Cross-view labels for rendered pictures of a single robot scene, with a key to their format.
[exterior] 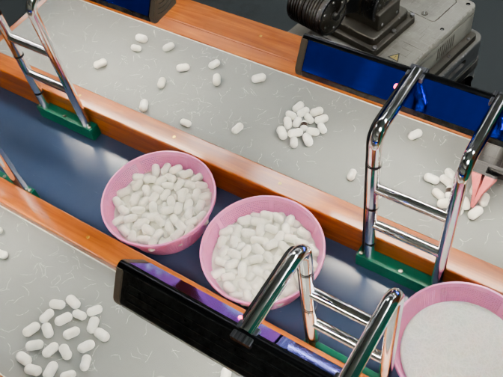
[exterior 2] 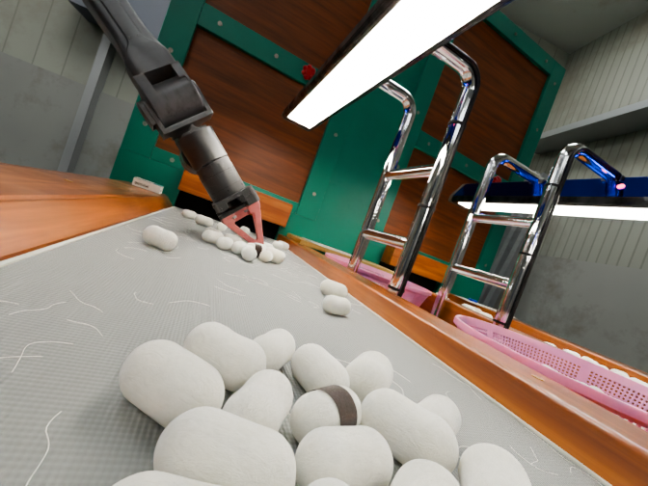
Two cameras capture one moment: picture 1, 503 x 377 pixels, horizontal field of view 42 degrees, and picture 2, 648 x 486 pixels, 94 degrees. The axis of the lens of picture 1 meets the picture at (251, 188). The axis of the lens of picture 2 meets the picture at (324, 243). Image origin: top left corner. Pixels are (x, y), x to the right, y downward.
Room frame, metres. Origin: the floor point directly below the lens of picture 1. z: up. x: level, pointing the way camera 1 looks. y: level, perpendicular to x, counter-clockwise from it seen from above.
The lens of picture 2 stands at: (1.14, -0.13, 0.81)
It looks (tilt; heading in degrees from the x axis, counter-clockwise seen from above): 1 degrees down; 206
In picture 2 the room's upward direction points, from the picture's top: 20 degrees clockwise
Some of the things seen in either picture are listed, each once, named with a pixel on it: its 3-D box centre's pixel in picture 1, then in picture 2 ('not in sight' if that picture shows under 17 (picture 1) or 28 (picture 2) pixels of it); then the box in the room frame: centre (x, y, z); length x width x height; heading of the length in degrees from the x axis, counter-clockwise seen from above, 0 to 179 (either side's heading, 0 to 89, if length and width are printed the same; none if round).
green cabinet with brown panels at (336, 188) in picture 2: not in sight; (359, 118); (0.01, -0.73, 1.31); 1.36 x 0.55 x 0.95; 138
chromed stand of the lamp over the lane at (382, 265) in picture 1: (426, 190); (359, 189); (0.68, -0.33, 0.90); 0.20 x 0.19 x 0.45; 48
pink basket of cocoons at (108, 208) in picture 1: (162, 207); not in sight; (0.89, 0.21, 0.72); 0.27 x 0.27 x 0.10
